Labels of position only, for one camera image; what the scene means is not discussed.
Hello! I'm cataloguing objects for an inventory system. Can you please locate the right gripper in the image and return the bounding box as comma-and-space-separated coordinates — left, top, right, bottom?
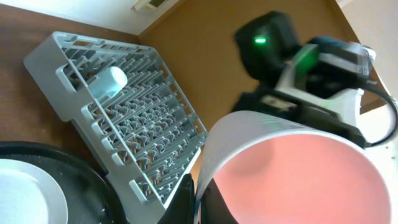
232, 88, 370, 148

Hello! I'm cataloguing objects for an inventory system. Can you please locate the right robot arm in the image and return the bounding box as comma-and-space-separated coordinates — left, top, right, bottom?
194, 11, 397, 223

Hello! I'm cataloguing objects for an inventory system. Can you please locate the grey dishwasher rack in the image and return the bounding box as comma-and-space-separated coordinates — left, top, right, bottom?
24, 32, 208, 223

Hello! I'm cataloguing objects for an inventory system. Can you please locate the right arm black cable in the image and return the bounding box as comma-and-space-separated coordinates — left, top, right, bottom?
357, 79, 398, 147

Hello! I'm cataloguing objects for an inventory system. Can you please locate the round black serving tray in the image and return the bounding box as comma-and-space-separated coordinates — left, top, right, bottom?
1, 141, 128, 224

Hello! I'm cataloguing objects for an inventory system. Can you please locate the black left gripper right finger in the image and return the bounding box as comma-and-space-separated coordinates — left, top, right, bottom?
200, 179, 238, 224

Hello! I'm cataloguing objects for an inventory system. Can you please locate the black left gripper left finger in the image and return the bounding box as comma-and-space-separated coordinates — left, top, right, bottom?
158, 174, 195, 224

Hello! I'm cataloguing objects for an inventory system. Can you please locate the pink cup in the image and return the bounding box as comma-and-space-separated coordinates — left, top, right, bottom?
195, 111, 393, 223

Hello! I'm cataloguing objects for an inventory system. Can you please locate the blue cup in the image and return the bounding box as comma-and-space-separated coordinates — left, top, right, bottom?
88, 67, 127, 100

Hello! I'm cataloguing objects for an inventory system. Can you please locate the pale grey plate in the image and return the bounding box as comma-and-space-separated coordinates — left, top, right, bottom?
1, 159, 68, 224

